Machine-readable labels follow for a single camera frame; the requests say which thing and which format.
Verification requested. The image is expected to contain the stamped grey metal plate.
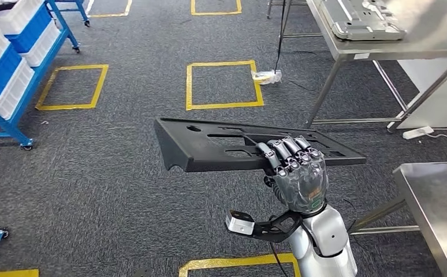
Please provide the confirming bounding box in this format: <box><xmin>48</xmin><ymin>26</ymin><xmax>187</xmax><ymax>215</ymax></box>
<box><xmin>319</xmin><ymin>0</ymin><xmax>407</xmax><ymax>42</ymax></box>

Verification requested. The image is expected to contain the thin black pole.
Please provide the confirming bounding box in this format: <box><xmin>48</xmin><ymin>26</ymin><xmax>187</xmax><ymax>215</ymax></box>
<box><xmin>274</xmin><ymin>0</ymin><xmax>290</xmax><ymax>73</ymax></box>

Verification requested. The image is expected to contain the black plastic panel part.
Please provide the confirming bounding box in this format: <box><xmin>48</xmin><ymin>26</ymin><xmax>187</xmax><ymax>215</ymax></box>
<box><xmin>154</xmin><ymin>117</ymin><xmax>368</xmax><ymax>174</ymax></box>

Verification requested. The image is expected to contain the stainless steel table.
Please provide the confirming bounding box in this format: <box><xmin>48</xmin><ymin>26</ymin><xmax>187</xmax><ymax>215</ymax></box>
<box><xmin>266</xmin><ymin>0</ymin><xmax>447</xmax><ymax>133</ymax></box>

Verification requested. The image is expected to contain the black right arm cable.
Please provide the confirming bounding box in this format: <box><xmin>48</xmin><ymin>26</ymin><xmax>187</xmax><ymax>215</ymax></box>
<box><xmin>267</xmin><ymin>199</ymin><xmax>358</xmax><ymax>277</ymax></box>

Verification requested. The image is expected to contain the crumpled clear plastic bag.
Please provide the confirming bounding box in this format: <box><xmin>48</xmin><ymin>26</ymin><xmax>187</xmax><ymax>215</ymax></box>
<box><xmin>251</xmin><ymin>69</ymin><xmax>283</xmax><ymax>85</ymax></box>

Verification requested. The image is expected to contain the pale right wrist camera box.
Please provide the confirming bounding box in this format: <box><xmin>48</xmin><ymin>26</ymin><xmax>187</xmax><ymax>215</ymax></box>
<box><xmin>225</xmin><ymin>211</ymin><xmax>256</xmax><ymax>236</ymax></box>

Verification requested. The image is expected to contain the white power strip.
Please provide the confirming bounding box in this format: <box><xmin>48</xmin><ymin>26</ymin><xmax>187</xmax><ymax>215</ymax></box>
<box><xmin>402</xmin><ymin>125</ymin><xmax>435</xmax><ymax>140</ymax></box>

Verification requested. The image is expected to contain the white partition panel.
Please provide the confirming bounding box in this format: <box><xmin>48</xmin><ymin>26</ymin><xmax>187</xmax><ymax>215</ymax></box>
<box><xmin>396</xmin><ymin>57</ymin><xmax>447</xmax><ymax>130</ymax></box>

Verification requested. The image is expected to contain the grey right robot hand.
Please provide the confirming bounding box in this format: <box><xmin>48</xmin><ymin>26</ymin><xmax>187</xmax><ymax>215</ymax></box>
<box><xmin>256</xmin><ymin>136</ymin><xmax>329</xmax><ymax>215</ymax></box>

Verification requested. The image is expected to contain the stainless steel workbench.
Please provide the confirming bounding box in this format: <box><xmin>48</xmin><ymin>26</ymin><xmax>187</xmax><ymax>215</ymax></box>
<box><xmin>349</xmin><ymin>161</ymin><xmax>447</xmax><ymax>277</ymax></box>

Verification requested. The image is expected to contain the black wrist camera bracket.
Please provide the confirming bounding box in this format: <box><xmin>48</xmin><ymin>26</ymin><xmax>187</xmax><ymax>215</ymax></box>
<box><xmin>229</xmin><ymin>209</ymin><xmax>304</xmax><ymax>244</ymax></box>

